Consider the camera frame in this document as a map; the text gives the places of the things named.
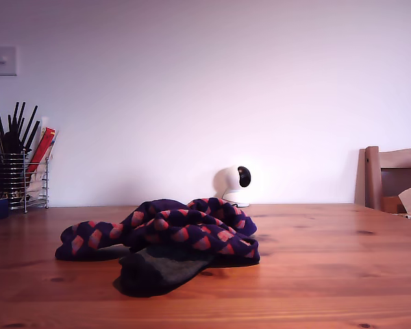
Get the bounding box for red paper packet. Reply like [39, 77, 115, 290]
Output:
[25, 127, 58, 174]

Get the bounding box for wooden chair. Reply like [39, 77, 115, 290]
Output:
[354, 146, 411, 214]

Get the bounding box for white paper napkins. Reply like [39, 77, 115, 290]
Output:
[27, 160, 49, 203]

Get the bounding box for brown cardboard box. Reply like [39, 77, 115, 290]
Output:
[382, 195, 407, 213]

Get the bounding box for white round security camera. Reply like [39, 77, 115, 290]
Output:
[214, 164, 253, 208]

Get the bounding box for wire napkin rack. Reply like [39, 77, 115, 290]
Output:
[22, 156, 51, 213]

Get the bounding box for wire utensil holder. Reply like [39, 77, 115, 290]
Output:
[0, 152, 28, 210]

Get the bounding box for white wall light switch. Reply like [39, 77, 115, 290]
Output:
[0, 46, 17, 77]

